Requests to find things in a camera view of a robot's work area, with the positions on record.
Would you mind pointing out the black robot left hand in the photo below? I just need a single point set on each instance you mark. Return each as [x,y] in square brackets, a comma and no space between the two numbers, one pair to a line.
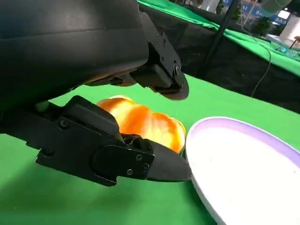
[58,42]

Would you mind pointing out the orange white toy bread roll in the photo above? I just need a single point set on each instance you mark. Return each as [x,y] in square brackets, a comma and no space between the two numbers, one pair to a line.
[145,122]

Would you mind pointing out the black stand pole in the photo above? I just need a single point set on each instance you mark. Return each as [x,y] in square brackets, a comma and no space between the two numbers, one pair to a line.
[220,35]

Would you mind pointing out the black table skirt cloth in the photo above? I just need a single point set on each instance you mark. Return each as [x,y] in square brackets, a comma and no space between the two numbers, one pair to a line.
[234,70]

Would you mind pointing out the green cloth on neighbouring table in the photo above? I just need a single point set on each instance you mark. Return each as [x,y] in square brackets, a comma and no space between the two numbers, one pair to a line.
[246,39]

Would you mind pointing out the lilac plate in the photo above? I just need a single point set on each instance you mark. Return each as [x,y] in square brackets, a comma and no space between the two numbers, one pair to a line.
[234,175]

